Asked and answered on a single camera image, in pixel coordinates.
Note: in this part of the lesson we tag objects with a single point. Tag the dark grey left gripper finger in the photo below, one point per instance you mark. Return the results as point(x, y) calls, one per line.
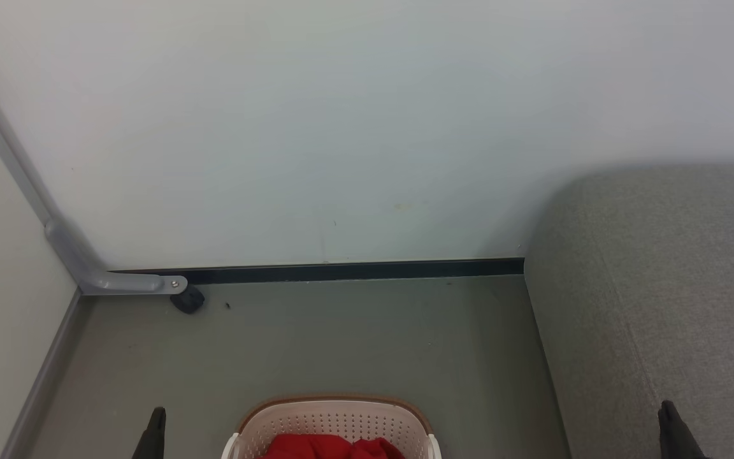
point(151, 440)

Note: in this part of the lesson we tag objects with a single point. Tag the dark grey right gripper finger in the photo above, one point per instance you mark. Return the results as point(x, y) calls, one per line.
point(676, 437)

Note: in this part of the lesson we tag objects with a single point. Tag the red cloth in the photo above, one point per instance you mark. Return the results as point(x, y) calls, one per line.
point(316, 447)

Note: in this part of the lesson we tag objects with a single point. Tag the grey fabric sofa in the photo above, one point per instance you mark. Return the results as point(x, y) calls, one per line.
point(660, 306)

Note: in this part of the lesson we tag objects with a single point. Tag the black caster wheel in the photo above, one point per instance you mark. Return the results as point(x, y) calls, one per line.
point(187, 301)

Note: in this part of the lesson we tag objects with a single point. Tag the cream perforated laundry basket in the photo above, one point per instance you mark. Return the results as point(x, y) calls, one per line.
point(335, 421)

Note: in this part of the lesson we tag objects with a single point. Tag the grey metal stand leg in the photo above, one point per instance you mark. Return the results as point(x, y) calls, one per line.
point(67, 250)

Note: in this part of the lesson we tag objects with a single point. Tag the light grey wall skirting strip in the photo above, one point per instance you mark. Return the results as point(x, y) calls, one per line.
point(39, 382)

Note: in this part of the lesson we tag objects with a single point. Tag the dark wall skirting strip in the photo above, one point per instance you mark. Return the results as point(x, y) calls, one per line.
point(341, 271)

